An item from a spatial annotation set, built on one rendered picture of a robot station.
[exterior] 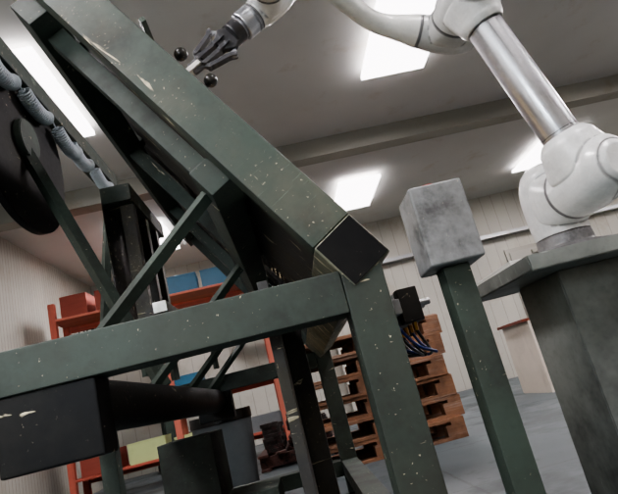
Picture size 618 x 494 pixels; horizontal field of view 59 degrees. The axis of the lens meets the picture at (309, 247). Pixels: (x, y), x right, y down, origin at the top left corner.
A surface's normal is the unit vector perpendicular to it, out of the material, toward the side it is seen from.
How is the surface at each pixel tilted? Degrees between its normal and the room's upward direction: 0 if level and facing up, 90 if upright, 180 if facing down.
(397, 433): 90
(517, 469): 90
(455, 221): 90
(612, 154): 96
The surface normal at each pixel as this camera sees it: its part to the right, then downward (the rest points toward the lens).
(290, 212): 0.01, -0.26
